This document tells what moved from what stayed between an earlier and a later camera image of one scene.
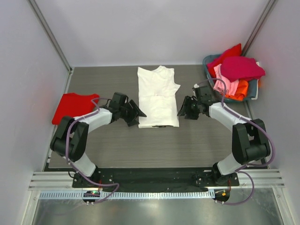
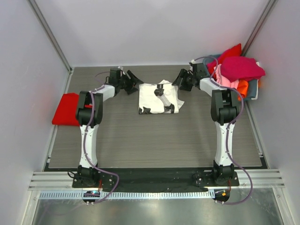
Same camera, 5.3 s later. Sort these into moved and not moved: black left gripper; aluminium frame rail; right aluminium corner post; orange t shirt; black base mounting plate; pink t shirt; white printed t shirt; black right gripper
Moved: white printed t shirt; black right gripper; black left gripper
Not moved: orange t shirt; pink t shirt; aluminium frame rail; black base mounting plate; right aluminium corner post
